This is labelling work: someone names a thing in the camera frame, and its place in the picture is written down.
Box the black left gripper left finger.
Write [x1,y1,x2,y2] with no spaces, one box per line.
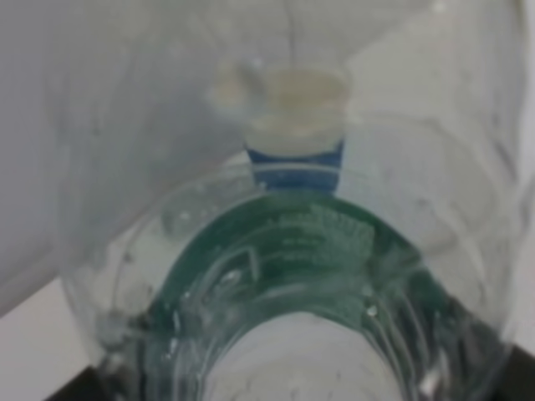
[48,368,111,401]

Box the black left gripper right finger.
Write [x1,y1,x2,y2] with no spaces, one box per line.
[487,346,535,401]

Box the clear bottle with green label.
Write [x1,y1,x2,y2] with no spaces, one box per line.
[47,1,531,400]

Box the blue and white paper cup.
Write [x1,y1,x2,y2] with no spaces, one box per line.
[215,66,354,197]

